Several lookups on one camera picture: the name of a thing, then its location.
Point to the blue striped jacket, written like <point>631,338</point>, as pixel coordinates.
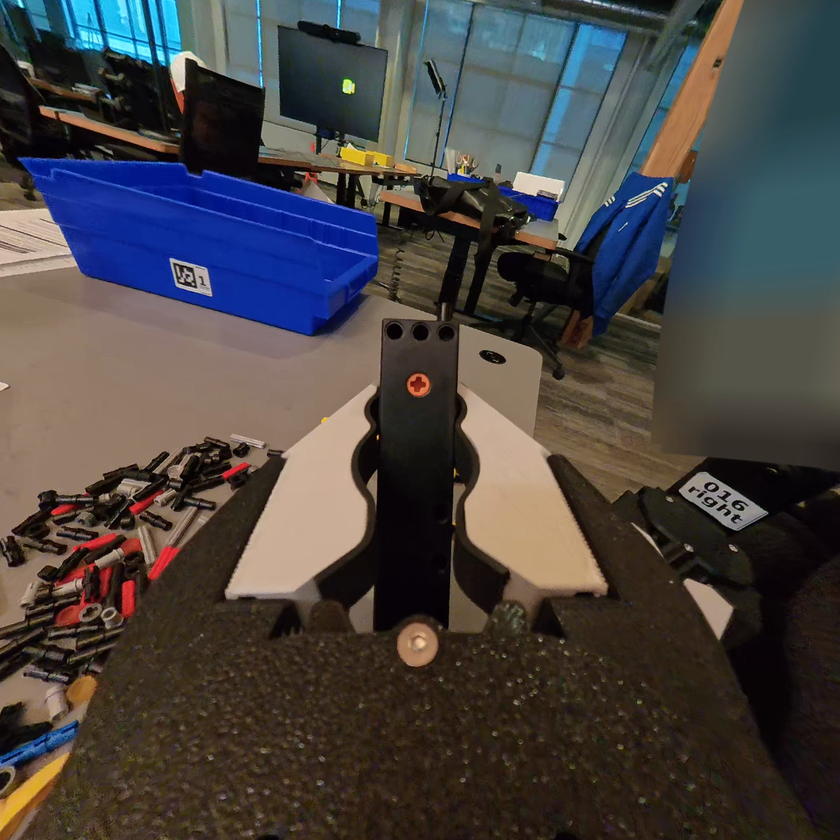
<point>623,249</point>

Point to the pile of small connector pins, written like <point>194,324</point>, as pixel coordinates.
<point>98,544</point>

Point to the wooden post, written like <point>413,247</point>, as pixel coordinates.
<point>689,111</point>

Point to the yellow box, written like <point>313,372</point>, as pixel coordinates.
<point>358,156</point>

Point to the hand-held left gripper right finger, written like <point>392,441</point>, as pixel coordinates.
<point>531,525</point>

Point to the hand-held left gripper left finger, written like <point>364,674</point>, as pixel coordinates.
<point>295,525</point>

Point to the black office chair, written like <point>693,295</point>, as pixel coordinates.
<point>544,275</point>

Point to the blue storage bin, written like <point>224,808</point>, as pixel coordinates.
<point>538,208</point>

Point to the computer monitor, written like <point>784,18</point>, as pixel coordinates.
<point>328,85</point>

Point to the person's right forearm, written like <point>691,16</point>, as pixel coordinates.
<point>814,656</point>

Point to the blue plastic bin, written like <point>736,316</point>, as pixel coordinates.
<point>229,262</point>

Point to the black light stand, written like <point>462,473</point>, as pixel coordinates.
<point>434,75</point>

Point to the printed paper sheets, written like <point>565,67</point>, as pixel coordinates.
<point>33,243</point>

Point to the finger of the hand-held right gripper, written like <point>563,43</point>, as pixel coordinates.
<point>712,610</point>

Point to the white box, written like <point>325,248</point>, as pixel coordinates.
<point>538,184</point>

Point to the black upright panel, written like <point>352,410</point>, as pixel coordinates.
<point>223,118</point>

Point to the black duffel bag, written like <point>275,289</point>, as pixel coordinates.
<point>459,200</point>

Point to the heap of mixed building bricks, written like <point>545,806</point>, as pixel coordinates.
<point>39,745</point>

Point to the black perforated block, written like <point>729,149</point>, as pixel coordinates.
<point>413,492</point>

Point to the black webcam bar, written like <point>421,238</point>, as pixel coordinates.
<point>328,31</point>

